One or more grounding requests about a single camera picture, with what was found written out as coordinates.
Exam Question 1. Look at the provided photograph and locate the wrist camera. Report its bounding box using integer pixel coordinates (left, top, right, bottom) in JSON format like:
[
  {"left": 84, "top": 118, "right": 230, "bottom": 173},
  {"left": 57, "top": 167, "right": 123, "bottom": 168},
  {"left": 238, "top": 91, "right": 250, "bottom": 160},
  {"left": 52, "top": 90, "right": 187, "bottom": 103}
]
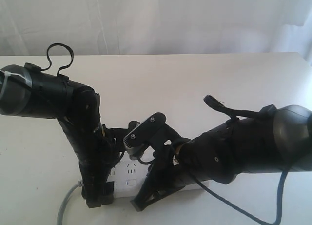
[
  {"left": 123, "top": 112, "right": 189, "bottom": 160},
  {"left": 102, "top": 121, "right": 140, "bottom": 152}
]

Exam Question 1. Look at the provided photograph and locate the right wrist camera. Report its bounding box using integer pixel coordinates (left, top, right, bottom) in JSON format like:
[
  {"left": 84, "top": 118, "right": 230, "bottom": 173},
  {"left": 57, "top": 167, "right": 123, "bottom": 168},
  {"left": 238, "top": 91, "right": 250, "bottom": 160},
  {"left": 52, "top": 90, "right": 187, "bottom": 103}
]
[{"left": 123, "top": 112, "right": 189, "bottom": 160}]

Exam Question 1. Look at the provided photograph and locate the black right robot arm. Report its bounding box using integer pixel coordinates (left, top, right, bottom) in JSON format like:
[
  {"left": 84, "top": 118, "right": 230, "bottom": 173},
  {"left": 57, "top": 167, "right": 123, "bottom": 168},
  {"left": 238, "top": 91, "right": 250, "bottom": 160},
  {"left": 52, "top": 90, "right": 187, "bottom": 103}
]
[{"left": 124, "top": 105, "right": 312, "bottom": 211}]

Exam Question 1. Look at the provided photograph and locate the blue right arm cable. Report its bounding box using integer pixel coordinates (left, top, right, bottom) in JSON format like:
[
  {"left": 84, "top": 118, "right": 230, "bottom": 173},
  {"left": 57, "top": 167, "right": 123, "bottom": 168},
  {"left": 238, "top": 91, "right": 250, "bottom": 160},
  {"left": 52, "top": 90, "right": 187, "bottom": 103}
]
[{"left": 274, "top": 166, "right": 292, "bottom": 222}]

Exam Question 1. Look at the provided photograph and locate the white backdrop curtain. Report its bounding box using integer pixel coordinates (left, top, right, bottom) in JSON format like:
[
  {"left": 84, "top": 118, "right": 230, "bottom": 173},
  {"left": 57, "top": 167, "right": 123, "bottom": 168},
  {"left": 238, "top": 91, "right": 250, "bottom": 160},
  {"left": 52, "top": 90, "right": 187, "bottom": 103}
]
[{"left": 0, "top": 0, "right": 312, "bottom": 62}]

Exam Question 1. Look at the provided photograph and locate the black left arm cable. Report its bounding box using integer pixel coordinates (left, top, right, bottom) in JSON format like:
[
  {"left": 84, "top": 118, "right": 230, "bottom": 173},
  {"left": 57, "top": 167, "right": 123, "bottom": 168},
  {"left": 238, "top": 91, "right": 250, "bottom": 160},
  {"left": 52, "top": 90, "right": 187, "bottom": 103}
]
[{"left": 46, "top": 42, "right": 74, "bottom": 77}]

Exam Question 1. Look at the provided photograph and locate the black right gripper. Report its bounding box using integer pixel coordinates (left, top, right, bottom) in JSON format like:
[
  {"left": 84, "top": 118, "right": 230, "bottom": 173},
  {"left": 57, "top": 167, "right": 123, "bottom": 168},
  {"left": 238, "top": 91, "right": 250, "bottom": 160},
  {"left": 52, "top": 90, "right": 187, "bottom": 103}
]
[{"left": 130, "top": 138, "right": 202, "bottom": 212}]

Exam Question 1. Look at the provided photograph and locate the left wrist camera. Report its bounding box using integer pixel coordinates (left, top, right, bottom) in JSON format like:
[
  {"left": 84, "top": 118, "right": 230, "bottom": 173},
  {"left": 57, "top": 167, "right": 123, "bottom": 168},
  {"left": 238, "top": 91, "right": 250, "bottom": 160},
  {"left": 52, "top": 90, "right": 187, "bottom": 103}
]
[{"left": 102, "top": 121, "right": 140, "bottom": 152}]

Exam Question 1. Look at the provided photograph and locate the white zip tie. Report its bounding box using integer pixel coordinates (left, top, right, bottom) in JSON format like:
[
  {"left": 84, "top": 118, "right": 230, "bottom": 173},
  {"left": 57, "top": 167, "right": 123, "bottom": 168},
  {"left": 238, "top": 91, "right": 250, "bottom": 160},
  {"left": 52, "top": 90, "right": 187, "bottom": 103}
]
[{"left": 0, "top": 71, "right": 32, "bottom": 103}]

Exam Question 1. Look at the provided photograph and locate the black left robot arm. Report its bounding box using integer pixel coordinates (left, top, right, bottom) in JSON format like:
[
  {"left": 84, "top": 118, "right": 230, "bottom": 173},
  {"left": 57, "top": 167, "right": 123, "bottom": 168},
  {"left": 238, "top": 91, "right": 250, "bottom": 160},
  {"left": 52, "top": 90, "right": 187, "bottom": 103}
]
[{"left": 0, "top": 63, "right": 119, "bottom": 208}]

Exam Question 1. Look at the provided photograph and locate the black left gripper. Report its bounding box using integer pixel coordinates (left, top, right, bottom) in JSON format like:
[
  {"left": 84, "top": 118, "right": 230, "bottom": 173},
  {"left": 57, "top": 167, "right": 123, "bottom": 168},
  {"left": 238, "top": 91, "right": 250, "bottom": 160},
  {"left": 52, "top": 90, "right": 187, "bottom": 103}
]
[{"left": 57, "top": 115, "right": 124, "bottom": 208}]

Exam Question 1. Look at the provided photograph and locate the grey power cable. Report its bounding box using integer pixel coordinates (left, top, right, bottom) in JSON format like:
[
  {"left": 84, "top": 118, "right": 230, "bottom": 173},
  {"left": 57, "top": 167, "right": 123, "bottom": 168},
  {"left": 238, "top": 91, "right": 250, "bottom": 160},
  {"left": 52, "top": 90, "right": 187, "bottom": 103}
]
[{"left": 56, "top": 180, "right": 84, "bottom": 225}]

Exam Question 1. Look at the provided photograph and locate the white five-outlet power strip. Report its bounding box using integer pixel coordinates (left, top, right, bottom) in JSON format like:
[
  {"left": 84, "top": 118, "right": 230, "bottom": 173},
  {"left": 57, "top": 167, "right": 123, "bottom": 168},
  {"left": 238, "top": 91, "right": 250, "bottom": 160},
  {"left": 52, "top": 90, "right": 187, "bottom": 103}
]
[{"left": 107, "top": 155, "right": 212, "bottom": 198}]

